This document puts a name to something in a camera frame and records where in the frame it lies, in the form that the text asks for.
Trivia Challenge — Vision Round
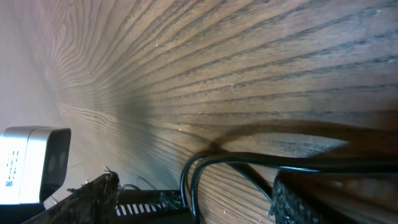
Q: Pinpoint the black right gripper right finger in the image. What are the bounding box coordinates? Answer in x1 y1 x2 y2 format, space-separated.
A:
269 174 358 224

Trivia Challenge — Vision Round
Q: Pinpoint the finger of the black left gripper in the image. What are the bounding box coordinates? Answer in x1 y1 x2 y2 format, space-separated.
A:
114 189 195 224

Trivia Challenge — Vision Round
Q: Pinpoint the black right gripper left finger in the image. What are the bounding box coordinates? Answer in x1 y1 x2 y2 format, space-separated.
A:
24 170 119 224

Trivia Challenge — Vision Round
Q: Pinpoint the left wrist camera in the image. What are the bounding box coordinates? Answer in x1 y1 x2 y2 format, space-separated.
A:
1 126 72 205

